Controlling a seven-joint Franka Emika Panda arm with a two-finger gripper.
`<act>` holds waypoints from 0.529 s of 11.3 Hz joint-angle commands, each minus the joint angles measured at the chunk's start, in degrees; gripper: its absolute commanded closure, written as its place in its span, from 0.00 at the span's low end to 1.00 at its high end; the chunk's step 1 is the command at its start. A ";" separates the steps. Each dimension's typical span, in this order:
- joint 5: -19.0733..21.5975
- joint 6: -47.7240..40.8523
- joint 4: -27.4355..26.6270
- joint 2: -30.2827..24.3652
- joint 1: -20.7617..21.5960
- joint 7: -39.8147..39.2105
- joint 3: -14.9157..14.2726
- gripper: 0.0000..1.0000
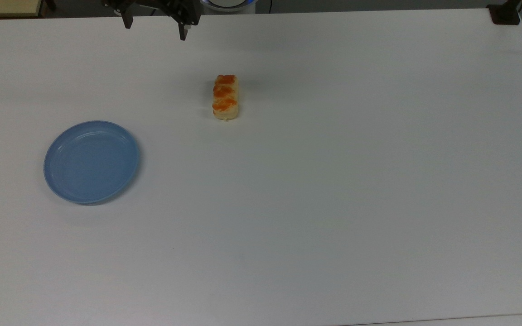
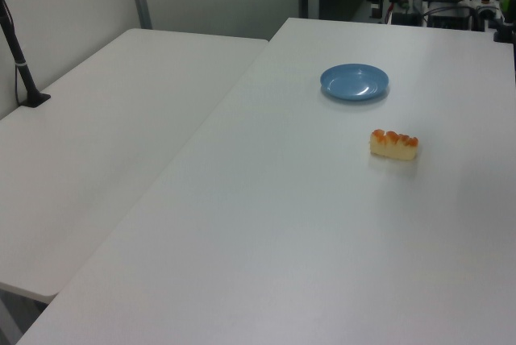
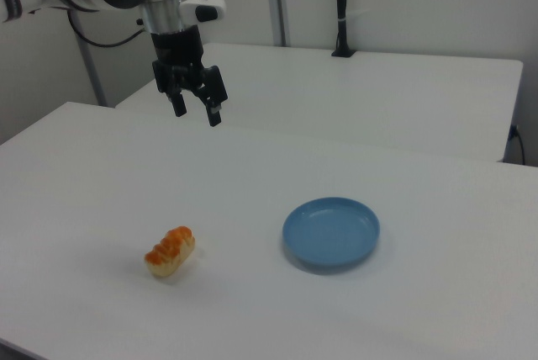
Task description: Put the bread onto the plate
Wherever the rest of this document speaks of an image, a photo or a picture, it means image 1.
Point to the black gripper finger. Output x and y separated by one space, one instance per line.
182 31
128 21

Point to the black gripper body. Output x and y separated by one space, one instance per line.
170 8

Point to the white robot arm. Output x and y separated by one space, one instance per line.
227 4

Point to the bread with orange topping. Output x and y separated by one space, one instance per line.
225 97

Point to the blue round plate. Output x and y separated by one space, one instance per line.
91 161

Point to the light wooden furniture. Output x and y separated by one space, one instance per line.
5 7

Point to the black table clamp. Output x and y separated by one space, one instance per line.
505 13

